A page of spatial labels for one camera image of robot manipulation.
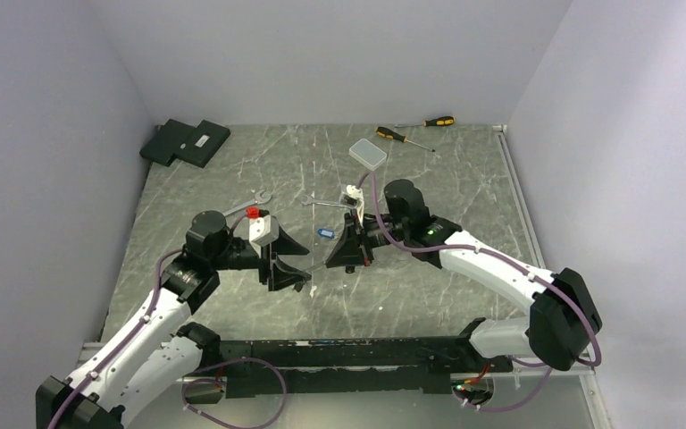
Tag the black flat case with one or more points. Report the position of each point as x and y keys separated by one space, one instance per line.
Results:
x=175 y=140

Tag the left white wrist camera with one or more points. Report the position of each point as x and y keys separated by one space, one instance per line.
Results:
x=263 y=228

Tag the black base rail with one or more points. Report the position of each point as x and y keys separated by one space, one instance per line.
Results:
x=431 y=365

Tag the small chrome open-end wrench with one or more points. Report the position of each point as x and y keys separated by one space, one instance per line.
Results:
x=318 y=202

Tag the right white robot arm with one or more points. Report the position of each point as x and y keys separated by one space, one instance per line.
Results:
x=560 y=321

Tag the large chrome open-end wrench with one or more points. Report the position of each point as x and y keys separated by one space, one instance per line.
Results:
x=262 y=196

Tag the orange black screwdriver far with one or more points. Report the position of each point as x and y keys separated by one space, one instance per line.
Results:
x=442 y=121

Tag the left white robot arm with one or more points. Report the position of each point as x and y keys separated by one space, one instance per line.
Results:
x=159 y=344

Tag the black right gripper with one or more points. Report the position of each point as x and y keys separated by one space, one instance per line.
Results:
x=348 y=251

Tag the orange black screwdriver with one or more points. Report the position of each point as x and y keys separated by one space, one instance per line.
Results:
x=442 y=121
x=387 y=133

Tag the key with blue tag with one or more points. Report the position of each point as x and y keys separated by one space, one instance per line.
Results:
x=326 y=233

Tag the orange black screwdriver near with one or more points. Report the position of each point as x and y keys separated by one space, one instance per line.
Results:
x=387 y=133

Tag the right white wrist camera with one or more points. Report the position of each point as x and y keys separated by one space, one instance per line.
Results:
x=354 y=196

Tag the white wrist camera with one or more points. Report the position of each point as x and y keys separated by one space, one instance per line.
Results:
x=354 y=196
x=263 y=228

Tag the white plastic box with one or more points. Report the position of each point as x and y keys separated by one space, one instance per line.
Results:
x=368 y=154

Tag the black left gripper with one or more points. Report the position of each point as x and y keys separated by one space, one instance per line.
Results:
x=280 y=276

